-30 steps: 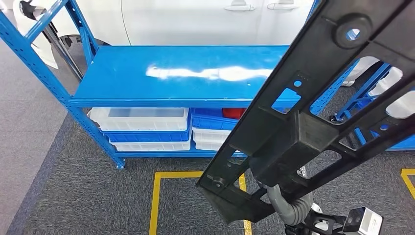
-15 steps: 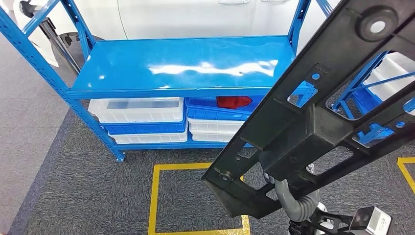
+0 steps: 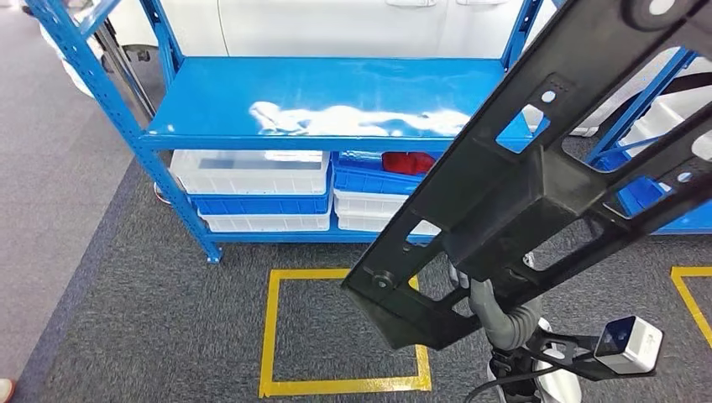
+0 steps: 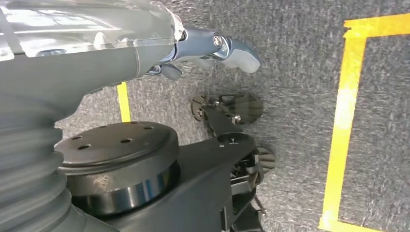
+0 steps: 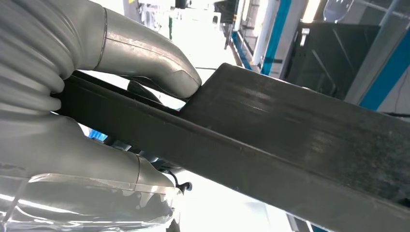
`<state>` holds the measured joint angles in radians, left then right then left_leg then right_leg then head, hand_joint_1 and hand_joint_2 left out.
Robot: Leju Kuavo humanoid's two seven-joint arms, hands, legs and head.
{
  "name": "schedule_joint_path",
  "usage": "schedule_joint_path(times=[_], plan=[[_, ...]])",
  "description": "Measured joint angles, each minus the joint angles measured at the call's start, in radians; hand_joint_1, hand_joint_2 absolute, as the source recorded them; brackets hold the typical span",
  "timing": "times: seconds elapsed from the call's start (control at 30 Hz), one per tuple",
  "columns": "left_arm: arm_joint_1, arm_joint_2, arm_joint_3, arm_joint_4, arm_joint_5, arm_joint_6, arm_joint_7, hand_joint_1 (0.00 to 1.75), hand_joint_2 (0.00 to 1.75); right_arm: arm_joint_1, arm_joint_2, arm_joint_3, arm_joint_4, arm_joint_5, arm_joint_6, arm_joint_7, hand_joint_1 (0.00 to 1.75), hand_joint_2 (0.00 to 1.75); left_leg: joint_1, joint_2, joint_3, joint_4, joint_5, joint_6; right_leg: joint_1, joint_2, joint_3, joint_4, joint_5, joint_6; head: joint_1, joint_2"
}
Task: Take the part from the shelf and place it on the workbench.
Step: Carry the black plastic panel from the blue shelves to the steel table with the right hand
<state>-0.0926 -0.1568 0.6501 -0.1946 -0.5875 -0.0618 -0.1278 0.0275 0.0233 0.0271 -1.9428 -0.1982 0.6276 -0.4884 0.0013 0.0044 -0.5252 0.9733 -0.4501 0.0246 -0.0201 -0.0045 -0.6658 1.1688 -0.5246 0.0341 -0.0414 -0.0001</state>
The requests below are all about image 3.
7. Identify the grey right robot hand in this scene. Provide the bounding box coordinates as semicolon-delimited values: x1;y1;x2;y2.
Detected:
448;261;474;293

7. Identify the long black plastic frame part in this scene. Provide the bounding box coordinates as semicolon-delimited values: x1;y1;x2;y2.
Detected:
340;0;712;352

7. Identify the blue metal shelf rack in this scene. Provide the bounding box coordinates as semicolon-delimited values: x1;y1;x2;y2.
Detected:
22;0;549;265
584;47;712;236

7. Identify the white plastic bin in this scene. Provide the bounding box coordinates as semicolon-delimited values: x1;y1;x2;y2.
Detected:
333;190;411;218
199;211;333;233
336;213;442;236
169;149;332;196
618;58;712;162

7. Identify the red object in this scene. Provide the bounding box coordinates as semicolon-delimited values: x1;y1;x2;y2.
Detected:
381;151;437;177

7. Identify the yellow floor tape square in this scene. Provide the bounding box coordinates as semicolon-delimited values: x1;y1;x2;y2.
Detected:
258;268;433;400

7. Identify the white car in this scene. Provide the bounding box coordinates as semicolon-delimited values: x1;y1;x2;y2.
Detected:
19;0;712;140

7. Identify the dark metal bar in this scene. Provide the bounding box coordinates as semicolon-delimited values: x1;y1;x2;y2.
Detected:
93;21;158;126

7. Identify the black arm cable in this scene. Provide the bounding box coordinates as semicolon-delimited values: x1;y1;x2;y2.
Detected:
464;369;558;403

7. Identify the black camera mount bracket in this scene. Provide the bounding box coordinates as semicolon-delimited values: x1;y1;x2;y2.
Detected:
489;327;657;403

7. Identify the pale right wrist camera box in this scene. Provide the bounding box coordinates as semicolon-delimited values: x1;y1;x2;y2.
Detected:
593;315;665;375

